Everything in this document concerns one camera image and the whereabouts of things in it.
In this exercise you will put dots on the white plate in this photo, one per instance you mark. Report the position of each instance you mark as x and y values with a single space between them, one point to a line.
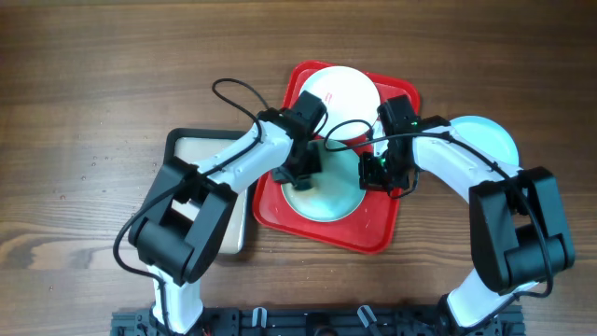
347 94

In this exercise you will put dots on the red plastic tray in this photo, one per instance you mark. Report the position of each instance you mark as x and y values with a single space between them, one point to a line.
370 228

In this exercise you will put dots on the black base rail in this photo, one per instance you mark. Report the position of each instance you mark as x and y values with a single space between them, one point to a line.
401 321

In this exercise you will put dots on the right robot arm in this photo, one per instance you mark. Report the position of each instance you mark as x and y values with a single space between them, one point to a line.
519 235

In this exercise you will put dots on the black water tray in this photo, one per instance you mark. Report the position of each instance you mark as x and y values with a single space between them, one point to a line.
191 145

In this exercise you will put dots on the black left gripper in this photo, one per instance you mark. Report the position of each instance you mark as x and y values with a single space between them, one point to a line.
312 166

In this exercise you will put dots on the light blue plate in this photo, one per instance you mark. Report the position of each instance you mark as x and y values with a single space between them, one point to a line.
488 136

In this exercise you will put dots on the pale green plate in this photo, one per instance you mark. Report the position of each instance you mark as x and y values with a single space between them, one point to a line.
334 192

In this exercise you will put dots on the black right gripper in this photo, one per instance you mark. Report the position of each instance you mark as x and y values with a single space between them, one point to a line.
368 181

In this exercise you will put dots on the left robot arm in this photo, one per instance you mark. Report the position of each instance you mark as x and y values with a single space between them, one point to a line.
181 225

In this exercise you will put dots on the green yellow sponge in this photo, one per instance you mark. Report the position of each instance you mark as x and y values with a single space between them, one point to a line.
302 185

